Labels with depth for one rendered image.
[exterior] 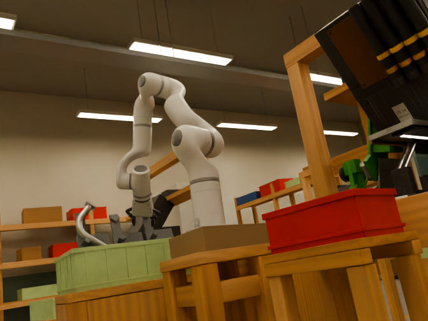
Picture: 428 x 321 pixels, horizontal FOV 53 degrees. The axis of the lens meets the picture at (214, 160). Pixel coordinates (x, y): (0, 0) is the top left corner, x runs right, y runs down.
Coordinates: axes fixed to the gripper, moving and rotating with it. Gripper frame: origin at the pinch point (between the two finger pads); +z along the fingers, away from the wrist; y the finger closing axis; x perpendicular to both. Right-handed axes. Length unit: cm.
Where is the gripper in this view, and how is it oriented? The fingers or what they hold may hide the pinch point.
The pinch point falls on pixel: (143, 223)
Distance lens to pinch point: 217.5
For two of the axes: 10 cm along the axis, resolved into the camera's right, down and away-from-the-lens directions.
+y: -10.0, -0.5, 0.1
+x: -0.4, 4.8, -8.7
